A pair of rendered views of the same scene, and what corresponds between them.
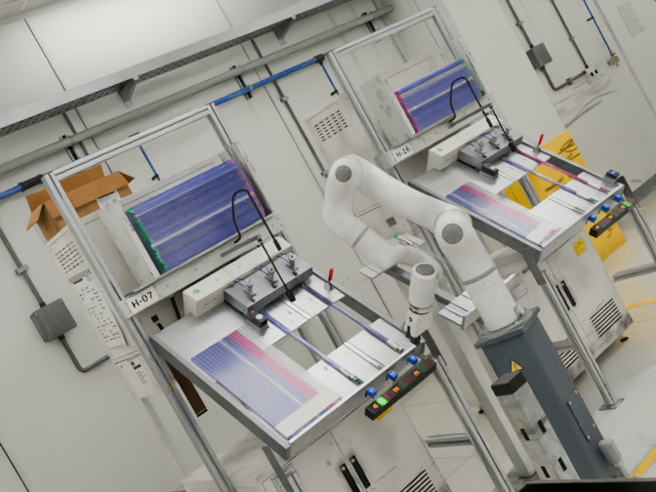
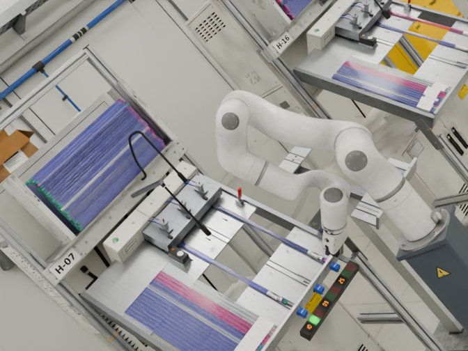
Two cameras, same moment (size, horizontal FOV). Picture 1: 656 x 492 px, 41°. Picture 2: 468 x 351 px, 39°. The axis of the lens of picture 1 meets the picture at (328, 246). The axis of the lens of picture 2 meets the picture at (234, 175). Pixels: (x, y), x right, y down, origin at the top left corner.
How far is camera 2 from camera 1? 90 cm
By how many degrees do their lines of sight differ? 10
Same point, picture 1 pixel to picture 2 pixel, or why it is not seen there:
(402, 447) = (338, 331)
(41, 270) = not seen: outside the picture
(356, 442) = (296, 340)
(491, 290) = (404, 204)
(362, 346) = (284, 261)
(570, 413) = not seen: outside the picture
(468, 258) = (375, 178)
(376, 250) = (280, 185)
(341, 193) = (232, 140)
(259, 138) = (150, 36)
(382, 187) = (273, 123)
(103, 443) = (78, 341)
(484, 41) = not seen: outside the picture
